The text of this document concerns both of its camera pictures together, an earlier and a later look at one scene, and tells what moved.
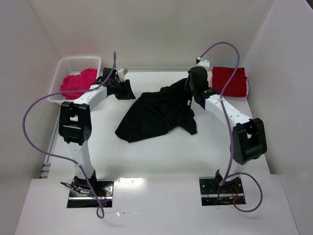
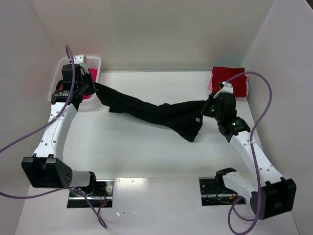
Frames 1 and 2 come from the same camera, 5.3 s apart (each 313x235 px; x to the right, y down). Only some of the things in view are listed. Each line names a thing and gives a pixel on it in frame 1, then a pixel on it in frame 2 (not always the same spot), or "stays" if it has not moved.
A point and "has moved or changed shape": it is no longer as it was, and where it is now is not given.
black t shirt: (151, 114) has moved or changed shape
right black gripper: (193, 91) to (212, 107)
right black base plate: (213, 194) stays
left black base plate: (81, 196) stays
